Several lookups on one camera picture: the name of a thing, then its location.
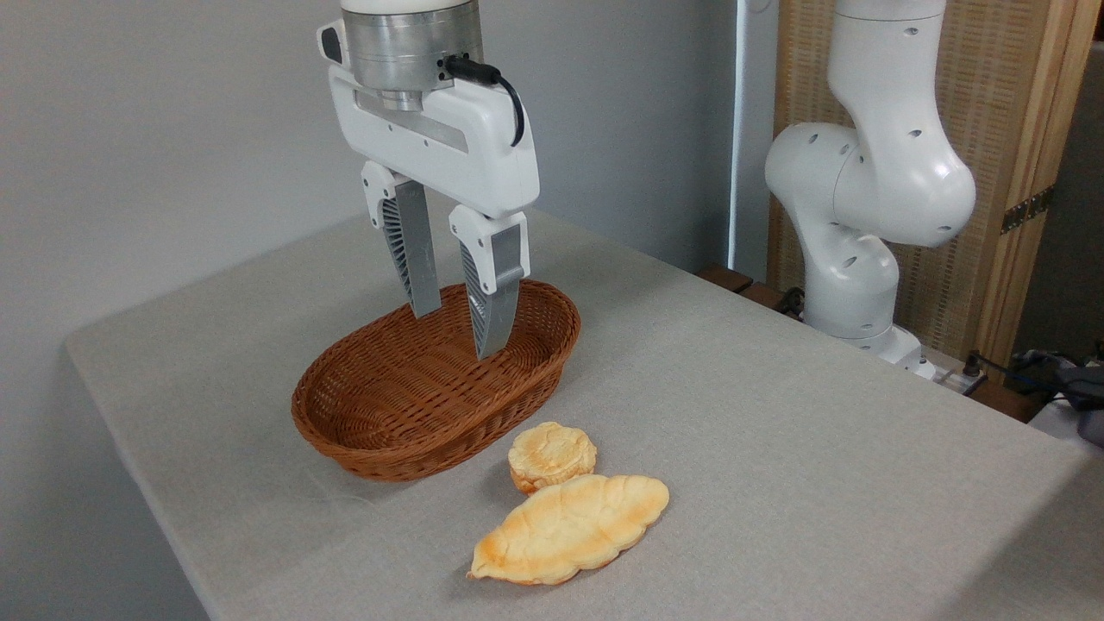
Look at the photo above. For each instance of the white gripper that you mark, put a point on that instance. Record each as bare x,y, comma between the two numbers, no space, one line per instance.
448,138

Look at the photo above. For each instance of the long leaf-shaped bread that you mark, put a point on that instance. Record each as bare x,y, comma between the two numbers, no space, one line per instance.
569,530

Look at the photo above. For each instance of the brown wicker oval basket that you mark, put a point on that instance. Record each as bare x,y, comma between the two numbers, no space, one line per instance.
405,397

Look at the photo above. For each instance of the round bread bun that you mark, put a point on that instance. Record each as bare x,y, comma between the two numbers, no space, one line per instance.
552,453

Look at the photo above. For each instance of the grey tablecloth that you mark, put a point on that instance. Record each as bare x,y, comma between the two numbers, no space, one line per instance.
776,474

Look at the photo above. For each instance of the white power strip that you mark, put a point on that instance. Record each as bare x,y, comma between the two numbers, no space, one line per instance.
953,378

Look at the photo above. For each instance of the wooden woven folding screen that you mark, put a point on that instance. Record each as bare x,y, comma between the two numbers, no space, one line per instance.
1000,86

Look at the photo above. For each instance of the metal screen hinge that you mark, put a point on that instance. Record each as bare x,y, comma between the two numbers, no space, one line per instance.
1026,210

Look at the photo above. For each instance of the white door frame strip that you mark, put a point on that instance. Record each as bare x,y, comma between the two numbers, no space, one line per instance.
755,129

